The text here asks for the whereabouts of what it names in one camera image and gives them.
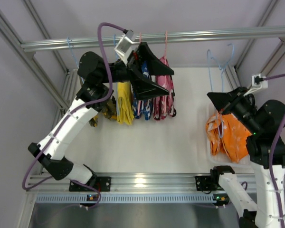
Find blue wire hanger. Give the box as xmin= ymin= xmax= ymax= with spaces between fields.
xmin=207 ymin=43 xmax=235 ymax=139

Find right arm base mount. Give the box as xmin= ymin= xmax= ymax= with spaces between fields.
xmin=195 ymin=175 xmax=216 ymax=192

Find pink camouflage trousers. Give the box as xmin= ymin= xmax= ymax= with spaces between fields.
xmin=153 ymin=56 xmax=177 ymax=121

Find white plastic basket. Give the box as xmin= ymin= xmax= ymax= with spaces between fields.
xmin=206 ymin=104 xmax=250 ymax=169

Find pink hanger with blue trousers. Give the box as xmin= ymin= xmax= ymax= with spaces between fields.
xmin=138 ymin=32 xmax=143 ymax=116

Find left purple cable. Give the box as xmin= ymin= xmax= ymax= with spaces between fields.
xmin=22 ymin=22 xmax=128 ymax=209

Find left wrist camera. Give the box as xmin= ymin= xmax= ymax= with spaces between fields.
xmin=114 ymin=30 xmax=135 ymax=65

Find front aluminium rail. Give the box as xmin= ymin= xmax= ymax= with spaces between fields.
xmin=26 ymin=172 xmax=257 ymax=193

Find green camouflage trousers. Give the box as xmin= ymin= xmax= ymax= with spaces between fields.
xmin=89 ymin=96 xmax=117 ymax=127

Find left aluminium frame post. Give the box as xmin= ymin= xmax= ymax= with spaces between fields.
xmin=0 ymin=0 xmax=73 ymax=174

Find blue hanger with camouflage trousers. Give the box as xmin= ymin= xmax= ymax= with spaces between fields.
xmin=67 ymin=37 xmax=85 ymax=85

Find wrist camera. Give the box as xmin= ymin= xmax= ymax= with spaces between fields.
xmin=114 ymin=30 xmax=135 ymax=65
xmin=244 ymin=74 xmax=268 ymax=96

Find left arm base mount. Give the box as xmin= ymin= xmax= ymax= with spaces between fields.
xmin=69 ymin=176 xmax=111 ymax=192

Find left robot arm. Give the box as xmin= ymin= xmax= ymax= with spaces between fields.
xmin=28 ymin=42 xmax=174 ymax=186

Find aluminium frame post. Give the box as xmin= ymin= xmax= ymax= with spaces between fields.
xmin=225 ymin=0 xmax=285 ymax=89
xmin=0 ymin=0 xmax=73 ymax=174

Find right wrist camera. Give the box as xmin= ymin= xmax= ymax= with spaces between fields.
xmin=244 ymin=74 xmax=268 ymax=96

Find grey slotted cable duct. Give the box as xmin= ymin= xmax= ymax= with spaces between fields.
xmin=35 ymin=193 xmax=215 ymax=204

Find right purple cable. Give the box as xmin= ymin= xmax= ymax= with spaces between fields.
xmin=237 ymin=73 xmax=285 ymax=228

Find purple cable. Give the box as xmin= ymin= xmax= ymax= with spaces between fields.
xmin=237 ymin=73 xmax=285 ymax=228
xmin=22 ymin=22 xmax=128 ymax=209

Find blue hanger with yellow trousers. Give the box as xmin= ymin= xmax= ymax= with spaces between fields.
xmin=113 ymin=34 xmax=119 ymax=61

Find aluminium hanging rail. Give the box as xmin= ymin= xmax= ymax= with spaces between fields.
xmin=20 ymin=26 xmax=285 ymax=52

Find yellow trousers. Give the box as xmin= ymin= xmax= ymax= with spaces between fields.
xmin=117 ymin=82 xmax=134 ymax=125

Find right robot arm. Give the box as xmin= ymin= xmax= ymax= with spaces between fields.
xmin=207 ymin=87 xmax=285 ymax=228

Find blue camouflage trousers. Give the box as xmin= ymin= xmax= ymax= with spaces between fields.
xmin=132 ymin=61 xmax=153 ymax=121

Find orange trousers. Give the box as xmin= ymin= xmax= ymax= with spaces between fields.
xmin=205 ymin=112 xmax=251 ymax=163

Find right aluminium frame post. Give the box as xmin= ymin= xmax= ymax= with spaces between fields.
xmin=225 ymin=0 xmax=285 ymax=89

